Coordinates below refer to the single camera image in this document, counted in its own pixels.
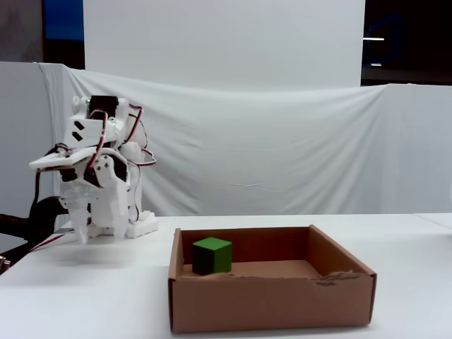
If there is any black camera cable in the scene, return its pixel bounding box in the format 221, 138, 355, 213
29, 168, 49, 230

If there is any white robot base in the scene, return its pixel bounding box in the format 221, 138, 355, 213
88, 208, 159, 240

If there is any dark blue panel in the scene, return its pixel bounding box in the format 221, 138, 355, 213
41, 0, 85, 71

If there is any green cube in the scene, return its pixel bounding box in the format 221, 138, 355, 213
191, 237, 234, 276

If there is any brown cardboard box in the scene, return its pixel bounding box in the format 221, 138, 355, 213
167, 223, 378, 334

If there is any white backdrop board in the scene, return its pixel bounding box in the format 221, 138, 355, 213
83, 0, 367, 93

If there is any red white black servo cable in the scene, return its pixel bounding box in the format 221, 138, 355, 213
86, 109, 111, 172

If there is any dark glass window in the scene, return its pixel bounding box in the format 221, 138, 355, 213
359, 0, 452, 88

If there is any red white base cable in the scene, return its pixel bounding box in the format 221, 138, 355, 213
29, 231, 71, 254

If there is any white draped cloth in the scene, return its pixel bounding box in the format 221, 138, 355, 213
0, 61, 452, 217

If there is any black office chair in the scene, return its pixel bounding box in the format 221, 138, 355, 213
0, 196, 70, 256

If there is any red looped arm cable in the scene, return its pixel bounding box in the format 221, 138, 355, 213
121, 105, 158, 170

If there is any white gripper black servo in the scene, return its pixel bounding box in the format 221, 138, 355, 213
59, 153, 130, 245

